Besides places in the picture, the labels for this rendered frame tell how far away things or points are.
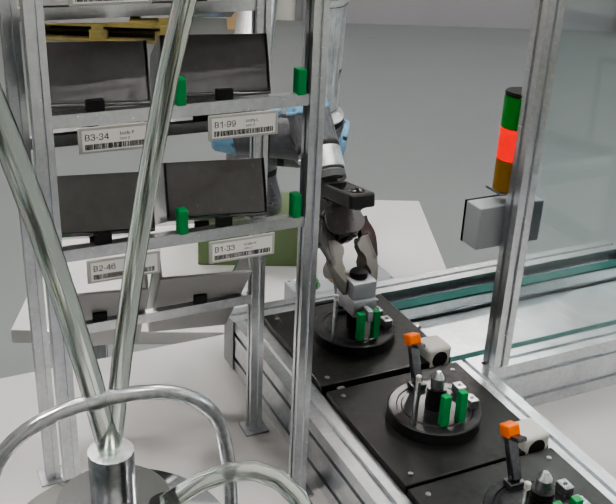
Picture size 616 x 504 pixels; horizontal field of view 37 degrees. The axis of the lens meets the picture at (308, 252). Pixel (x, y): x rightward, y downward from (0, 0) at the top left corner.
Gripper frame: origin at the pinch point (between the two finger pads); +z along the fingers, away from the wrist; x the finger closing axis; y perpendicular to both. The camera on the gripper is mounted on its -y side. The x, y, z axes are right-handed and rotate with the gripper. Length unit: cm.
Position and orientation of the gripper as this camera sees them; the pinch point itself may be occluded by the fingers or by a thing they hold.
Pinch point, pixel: (359, 283)
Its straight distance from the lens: 153.4
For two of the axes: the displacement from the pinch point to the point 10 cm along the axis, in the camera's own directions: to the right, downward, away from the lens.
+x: -9.0, 1.5, -4.0
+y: -3.6, 2.7, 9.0
